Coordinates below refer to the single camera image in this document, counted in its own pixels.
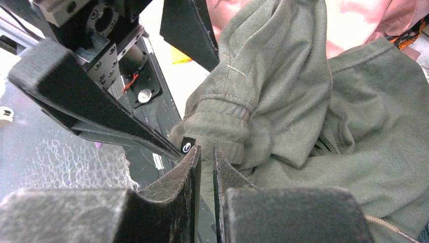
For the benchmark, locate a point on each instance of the dusty pink shorts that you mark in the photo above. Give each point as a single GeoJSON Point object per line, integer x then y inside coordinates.
{"type": "Point", "coordinates": [352, 23]}

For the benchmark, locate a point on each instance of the olive green shorts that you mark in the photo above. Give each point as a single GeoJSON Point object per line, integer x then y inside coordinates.
{"type": "Point", "coordinates": [285, 115]}

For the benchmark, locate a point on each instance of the orange black camo shorts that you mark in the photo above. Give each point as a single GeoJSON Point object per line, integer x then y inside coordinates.
{"type": "Point", "coordinates": [411, 35]}

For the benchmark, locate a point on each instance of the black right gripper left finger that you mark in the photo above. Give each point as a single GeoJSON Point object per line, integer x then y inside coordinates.
{"type": "Point", "coordinates": [164, 211]}

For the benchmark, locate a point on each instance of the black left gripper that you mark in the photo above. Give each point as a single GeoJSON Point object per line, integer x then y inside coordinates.
{"type": "Point", "coordinates": [107, 40]}

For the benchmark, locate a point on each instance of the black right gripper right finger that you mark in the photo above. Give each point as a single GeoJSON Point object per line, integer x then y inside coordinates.
{"type": "Point", "coordinates": [245, 213]}

